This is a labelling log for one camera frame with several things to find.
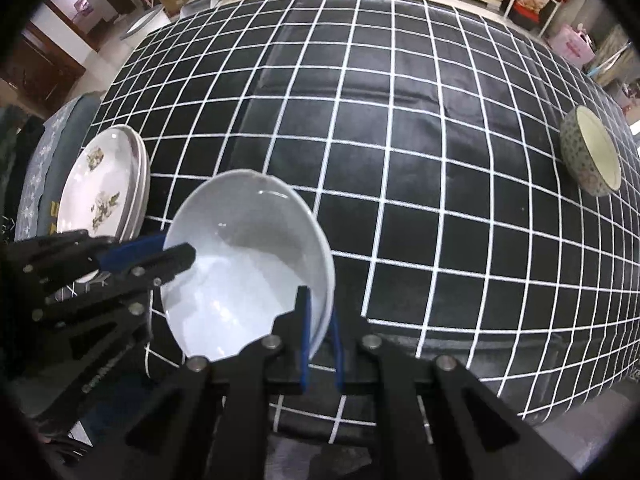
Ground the floral white plate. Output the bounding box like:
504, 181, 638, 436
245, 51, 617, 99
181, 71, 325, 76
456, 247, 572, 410
55, 127, 144, 283

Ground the white bowl red pattern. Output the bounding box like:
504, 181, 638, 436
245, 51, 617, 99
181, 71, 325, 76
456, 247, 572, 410
160, 169, 305, 361

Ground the pink petal white plate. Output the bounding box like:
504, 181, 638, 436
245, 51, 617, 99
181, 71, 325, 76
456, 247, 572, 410
120, 125, 151, 242

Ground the plain white bowl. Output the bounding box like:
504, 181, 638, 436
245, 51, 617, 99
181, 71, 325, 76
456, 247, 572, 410
250, 172, 336, 356

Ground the green floral bowl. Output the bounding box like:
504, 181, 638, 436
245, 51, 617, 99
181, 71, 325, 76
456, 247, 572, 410
560, 105, 622, 197

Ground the grey embroidered chair cover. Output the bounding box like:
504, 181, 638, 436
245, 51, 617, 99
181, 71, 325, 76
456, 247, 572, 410
14, 91, 102, 240

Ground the black garment on chair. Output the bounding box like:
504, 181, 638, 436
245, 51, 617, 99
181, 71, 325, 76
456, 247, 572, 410
1, 104, 44, 242

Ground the white grey bucket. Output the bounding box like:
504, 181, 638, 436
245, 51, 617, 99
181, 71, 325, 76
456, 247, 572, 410
119, 4, 171, 46

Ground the black white checked tablecloth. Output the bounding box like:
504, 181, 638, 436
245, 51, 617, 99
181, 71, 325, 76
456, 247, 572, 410
91, 0, 639, 422

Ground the pink shopping bag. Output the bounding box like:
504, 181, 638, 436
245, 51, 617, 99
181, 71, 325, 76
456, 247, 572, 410
548, 23, 596, 68

